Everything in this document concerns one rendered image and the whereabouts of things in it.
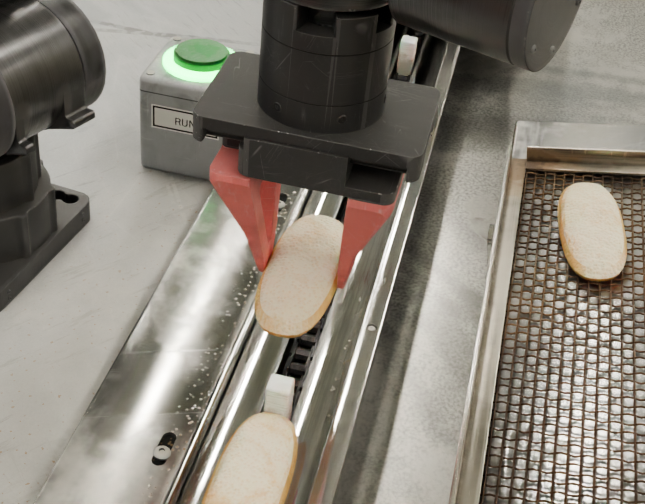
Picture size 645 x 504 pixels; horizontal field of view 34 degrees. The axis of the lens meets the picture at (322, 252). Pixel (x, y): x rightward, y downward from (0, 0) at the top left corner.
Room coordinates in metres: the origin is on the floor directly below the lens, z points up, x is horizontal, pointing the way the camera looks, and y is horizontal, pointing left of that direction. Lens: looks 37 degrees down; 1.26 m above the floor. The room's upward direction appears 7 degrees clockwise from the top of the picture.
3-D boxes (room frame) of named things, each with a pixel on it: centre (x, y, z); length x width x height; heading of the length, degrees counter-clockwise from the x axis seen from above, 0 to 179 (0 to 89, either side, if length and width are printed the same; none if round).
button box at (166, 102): (0.67, 0.10, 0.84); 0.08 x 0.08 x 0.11; 81
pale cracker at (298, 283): (0.42, 0.01, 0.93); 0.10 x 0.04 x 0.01; 171
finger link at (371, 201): (0.42, 0.00, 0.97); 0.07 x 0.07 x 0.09; 81
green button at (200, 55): (0.67, 0.10, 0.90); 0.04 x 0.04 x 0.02
